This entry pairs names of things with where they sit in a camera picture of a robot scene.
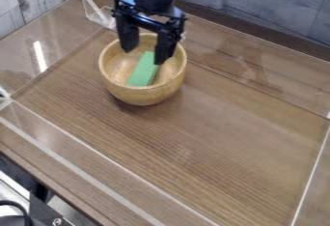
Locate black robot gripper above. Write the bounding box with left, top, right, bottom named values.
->
left=112, top=0, right=185, bottom=65

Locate green rectangular block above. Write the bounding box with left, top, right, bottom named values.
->
left=127, top=51, right=159, bottom=87

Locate wooden bowl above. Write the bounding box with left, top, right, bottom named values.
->
left=97, top=33, right=187, bottom=106

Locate clear acrylic corner bracket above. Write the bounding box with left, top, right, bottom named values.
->
left=83, top=0, right=116, bottom=30

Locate black metal table mount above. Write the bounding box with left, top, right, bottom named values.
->
left=28, top=194, right=75, bottom=226

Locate black cable bottom left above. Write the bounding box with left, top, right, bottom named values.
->
left=0, top=200, right=33, bottom=226

